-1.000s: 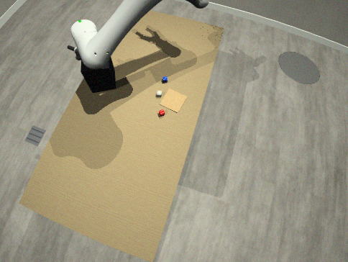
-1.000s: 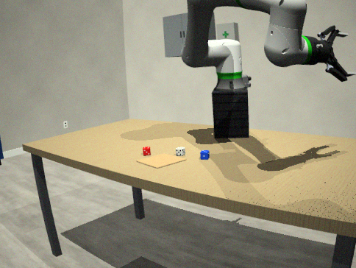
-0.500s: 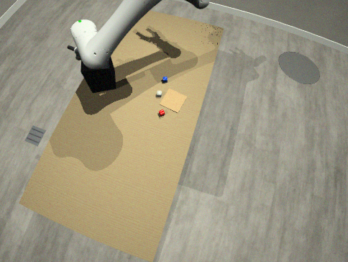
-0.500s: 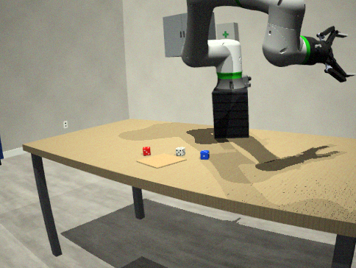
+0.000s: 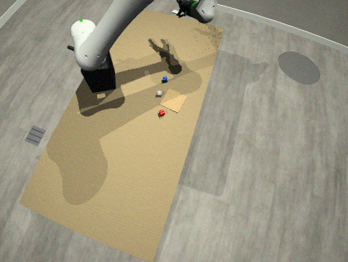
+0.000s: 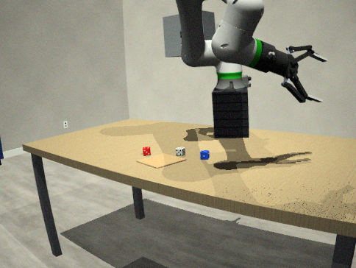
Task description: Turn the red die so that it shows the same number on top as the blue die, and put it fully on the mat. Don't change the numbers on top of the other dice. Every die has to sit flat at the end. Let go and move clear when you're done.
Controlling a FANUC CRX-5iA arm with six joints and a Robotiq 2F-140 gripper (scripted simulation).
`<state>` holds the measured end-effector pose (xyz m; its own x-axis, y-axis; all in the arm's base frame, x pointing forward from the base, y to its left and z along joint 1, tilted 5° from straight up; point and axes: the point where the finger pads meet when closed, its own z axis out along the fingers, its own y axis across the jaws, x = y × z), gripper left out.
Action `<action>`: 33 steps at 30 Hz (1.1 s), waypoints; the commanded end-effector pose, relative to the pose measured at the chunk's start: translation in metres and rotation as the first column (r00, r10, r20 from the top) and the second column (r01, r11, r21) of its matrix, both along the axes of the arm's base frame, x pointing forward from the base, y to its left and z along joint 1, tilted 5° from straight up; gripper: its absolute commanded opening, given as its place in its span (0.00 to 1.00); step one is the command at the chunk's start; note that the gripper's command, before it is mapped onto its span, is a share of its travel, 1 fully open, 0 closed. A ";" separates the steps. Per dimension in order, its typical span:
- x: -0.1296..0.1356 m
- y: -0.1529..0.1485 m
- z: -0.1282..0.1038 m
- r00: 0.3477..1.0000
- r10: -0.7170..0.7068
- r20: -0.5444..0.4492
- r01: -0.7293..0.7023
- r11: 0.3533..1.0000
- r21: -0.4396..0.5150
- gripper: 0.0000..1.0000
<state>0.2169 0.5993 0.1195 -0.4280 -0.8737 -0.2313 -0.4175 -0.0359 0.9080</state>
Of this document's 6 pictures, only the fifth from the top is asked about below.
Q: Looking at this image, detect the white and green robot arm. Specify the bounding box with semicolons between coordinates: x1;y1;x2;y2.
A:
68;0;218;71

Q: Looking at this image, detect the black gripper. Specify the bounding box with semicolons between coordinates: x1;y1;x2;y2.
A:
172;0;188;18

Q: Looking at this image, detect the tan square mat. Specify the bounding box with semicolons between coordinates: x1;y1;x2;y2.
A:
160;89;187;113

